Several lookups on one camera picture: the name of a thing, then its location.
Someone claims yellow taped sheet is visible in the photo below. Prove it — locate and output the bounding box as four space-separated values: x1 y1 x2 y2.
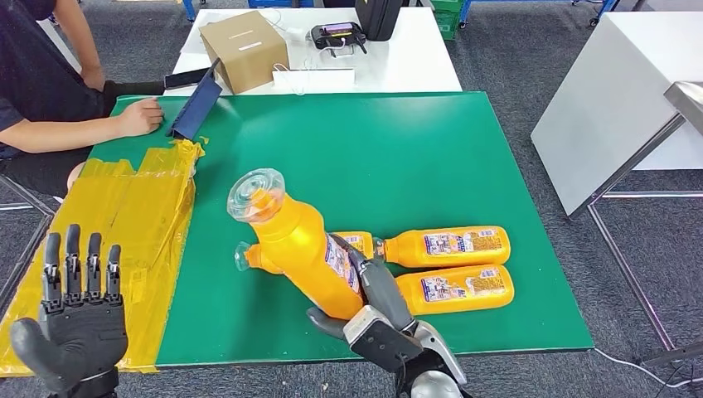
0 137 207 378

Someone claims grey metal desk frame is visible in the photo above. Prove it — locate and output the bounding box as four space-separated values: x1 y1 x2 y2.
586 189 703 352

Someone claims person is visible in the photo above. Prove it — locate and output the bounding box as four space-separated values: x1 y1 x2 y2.
0 0 166 197

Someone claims dark blue tablet case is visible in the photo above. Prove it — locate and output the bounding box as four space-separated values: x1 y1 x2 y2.
166 57 224 142

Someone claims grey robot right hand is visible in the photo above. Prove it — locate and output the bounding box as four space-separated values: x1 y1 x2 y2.
306 233 416 342

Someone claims steel table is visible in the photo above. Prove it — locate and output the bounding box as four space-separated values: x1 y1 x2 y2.
664 80 703 136

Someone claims orange bottle with clear cap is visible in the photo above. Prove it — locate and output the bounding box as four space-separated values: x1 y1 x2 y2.
373 226 511 269
394 265 516 317
226 167 368 322
234 231 376 276

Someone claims white floor cable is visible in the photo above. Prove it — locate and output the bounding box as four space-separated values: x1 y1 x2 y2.
595 348 703 390

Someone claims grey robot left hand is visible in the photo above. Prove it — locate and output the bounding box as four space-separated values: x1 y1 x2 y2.
9 224 129 381

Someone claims brown cardboard box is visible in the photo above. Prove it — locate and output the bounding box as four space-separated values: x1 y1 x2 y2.
198 9 290 95

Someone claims black bag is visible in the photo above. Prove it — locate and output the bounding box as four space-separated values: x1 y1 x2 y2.
355 0 405 41

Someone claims black smartphone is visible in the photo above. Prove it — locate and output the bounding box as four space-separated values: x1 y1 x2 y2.
163 66 212 90

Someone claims white table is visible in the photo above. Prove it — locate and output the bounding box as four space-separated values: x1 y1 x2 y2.
163 6 464 97

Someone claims thin white cable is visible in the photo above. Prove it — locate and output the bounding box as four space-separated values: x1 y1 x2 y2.
273 60 320 95

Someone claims person's right hand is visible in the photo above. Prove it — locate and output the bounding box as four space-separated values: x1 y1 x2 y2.
116 97 166 138

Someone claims green plastic crate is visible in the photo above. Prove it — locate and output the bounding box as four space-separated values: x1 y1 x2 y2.
429 0 465 41

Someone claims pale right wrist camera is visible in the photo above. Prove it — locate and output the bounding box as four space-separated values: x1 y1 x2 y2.
342 304 424 375

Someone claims black handheld controller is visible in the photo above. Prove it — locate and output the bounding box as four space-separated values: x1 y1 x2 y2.
310 21 369 58

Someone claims green table mat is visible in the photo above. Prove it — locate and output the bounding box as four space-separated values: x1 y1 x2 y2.
87 90 595 368

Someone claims white tilted desk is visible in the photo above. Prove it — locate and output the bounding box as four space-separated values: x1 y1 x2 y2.
530 11 703 219

